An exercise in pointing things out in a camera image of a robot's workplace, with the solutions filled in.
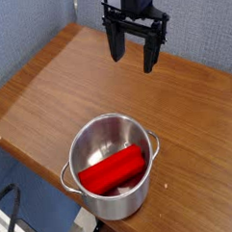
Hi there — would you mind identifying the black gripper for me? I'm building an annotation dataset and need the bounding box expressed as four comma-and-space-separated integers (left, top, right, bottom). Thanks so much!
101, 0, 169, 73

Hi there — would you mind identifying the stainless steel metal pot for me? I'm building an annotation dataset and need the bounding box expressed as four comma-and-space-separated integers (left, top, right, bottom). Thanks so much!
63, 113, 160, 220

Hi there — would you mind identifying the red block object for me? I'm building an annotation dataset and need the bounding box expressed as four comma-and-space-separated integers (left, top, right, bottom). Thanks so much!
78, 144, 145, 195

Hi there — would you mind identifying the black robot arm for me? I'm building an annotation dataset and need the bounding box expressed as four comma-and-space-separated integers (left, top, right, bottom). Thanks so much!
101, 0, 169, 73

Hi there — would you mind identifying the white table bracket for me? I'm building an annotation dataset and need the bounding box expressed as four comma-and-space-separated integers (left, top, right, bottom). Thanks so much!
69, 207, 102, 232

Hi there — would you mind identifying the black cable loop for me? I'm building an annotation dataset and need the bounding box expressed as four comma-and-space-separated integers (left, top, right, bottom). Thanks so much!
0, 183, 24, 232

